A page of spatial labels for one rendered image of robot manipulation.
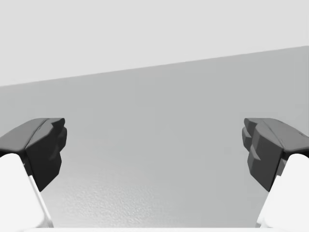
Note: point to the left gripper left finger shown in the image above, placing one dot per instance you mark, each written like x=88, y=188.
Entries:
x=36, y=154

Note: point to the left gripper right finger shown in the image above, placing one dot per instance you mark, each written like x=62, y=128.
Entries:
x=268, y=154

